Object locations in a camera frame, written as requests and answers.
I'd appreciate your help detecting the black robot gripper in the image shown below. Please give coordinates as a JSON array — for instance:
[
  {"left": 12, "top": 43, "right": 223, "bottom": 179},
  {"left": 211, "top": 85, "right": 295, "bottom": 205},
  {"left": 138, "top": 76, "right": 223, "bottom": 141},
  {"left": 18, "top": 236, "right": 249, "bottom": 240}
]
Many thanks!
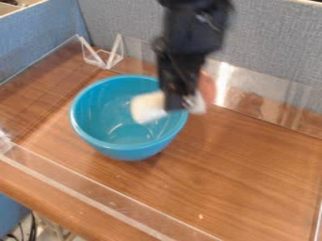
[{"left": 153, "top": 0, "right": 231, "bottom": 111}]

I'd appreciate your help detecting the white brown toy mushroom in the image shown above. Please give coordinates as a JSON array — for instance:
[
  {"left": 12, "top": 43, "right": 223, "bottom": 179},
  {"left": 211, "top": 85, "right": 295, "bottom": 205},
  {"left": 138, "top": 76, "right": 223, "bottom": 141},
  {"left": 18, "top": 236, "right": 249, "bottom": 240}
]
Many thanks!
[{"left": 130, "top": 90, "right": 206, "bottom": 124}]

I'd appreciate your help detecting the blue plastic bowl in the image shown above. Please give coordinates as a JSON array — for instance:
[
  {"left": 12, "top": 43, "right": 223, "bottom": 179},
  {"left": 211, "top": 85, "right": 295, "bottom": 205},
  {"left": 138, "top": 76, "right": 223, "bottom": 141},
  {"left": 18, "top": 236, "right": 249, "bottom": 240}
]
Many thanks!
[{"left": 70, "top": 74, "right": 189, "bottom": 161}]

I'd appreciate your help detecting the clear acrylic back barrier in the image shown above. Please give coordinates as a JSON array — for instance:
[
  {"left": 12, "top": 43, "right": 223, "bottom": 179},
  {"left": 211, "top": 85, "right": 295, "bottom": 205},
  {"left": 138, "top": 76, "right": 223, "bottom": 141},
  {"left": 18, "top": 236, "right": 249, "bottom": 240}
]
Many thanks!
[{"left": 123, "top": 37, "right": 322, "bottom": 139}]

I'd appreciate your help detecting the clear acrylic barrier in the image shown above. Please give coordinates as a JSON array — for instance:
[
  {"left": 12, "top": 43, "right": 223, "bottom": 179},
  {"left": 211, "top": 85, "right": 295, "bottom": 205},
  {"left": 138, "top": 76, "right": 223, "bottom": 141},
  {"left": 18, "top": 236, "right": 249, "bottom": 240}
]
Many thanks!
[
  {"left": 0, "top": 131, "right": 222, "bottom": 241},
  {"left": 123, "top": 37, "right": 322, "bottom": 139},
  {"left": 0, "top": 34, "right": 80, "bottom": 85}
]

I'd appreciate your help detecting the clear acrylic left barrier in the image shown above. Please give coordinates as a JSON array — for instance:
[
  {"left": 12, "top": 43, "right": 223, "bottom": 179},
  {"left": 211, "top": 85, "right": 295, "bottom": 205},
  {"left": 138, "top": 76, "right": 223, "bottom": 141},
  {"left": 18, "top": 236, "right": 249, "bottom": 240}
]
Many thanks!
[{"left": 0, "top": 34, "right": 80, "bottom": 85}]

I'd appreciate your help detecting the clear acrylic front barrier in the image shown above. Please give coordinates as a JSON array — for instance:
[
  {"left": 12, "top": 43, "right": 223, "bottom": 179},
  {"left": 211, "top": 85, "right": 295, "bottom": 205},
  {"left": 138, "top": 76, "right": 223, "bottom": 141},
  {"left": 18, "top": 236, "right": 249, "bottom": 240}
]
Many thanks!
[{"left": 0, "top": 131, "right": 222, "bottom": 241}]

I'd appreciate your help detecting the clear acrylic corner bracket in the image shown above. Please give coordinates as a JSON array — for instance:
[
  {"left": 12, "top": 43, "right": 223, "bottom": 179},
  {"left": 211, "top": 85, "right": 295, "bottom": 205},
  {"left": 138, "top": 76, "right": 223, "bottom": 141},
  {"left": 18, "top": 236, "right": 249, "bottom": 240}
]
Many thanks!
[{"left": 78, "top": 34, "right": 124, "bottom": 70}]

